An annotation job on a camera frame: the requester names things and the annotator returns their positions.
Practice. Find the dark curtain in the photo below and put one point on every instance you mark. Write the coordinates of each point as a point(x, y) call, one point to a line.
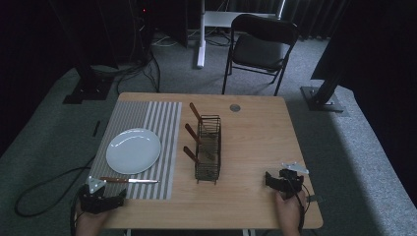
point(308, 16)

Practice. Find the small grey connector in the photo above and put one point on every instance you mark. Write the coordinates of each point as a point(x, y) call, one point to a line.
point(315, 198)

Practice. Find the grey round table grommet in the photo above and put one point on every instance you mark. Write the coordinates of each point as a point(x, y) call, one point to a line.
point(235, 107)

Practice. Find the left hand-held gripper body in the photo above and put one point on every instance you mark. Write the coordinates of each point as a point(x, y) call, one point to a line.
point(95, 201)

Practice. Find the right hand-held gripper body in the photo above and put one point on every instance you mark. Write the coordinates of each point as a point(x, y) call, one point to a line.
point(291, 182)

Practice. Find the dark cabinet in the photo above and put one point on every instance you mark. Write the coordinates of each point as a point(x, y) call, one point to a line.
point(164, 23)

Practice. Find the black stand with grey base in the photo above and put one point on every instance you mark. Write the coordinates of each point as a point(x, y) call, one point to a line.
point(323, 98)

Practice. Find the person's right hand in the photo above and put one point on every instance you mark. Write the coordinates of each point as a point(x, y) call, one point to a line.
point(288, 213)

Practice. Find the black folding chair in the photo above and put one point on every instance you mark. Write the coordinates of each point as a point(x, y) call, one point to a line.
point(260, 49)

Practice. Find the person's left hand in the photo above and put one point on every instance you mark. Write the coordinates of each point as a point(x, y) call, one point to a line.
point(90, 223)

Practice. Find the black stand with square base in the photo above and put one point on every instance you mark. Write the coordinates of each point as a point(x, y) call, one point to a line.
point(88, 85)

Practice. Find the white round plate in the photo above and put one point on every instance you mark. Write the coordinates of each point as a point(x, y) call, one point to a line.
point(133, 150)

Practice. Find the grey striped placemat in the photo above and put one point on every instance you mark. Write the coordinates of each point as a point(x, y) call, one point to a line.
point(164, 124)

